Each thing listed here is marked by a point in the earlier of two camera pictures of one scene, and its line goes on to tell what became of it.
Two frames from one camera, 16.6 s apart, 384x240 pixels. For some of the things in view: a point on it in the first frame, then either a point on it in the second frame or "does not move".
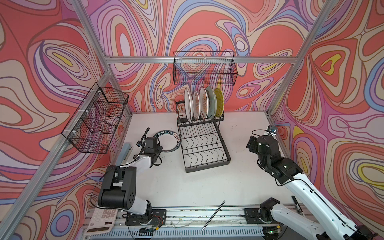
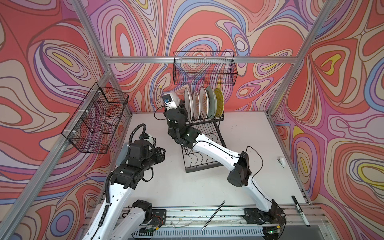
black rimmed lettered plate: (169, 140) -> (176, 99)
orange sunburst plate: (203, 103) does not move
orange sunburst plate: (196, 105) does not move
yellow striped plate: (220, 102) does not move
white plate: (188, 104) does not move
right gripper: (252, 144) -> (182, 111)
